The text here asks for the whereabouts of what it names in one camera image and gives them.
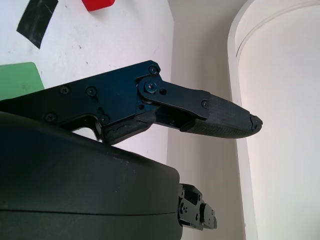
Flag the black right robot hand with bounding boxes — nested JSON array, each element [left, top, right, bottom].
[[0, 59, 264, 240]]

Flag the green wooden block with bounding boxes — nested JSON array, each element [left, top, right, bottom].
[[0, 61, 45, 101]]

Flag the red wooden block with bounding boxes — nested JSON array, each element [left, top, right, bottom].
[[81, 0, 116, 12]]

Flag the black tape patch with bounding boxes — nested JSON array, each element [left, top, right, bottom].
[[16, 0, 60, 49]]

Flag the white round container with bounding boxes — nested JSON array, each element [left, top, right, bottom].
[[226, 0, 320, 240]]

